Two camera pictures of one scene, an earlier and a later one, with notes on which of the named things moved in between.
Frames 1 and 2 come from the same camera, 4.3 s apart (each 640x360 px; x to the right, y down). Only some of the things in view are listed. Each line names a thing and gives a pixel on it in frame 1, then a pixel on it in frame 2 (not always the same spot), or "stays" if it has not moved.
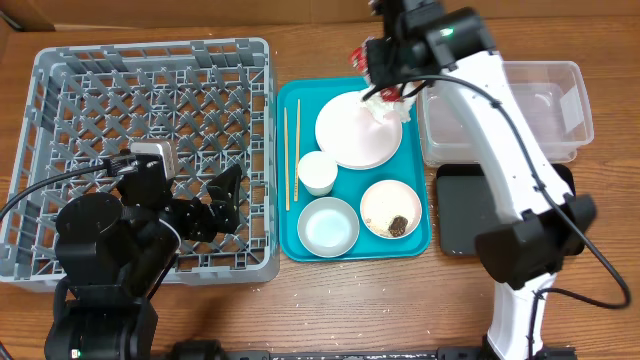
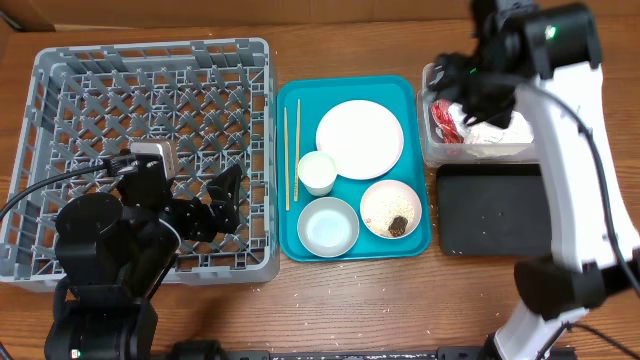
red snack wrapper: x=360 y=61 → x=443 y=117
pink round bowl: x=391 y=209 stays
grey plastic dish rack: x=215 y=99 stays
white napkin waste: x=400 y=109 → x=480 y=132
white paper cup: x=317 y=171 stays
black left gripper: x=223 y=213 stays
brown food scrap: x=398 y=225 stays
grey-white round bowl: x=328 y=227 stays
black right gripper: x=382 y=65 → x=470 y=93
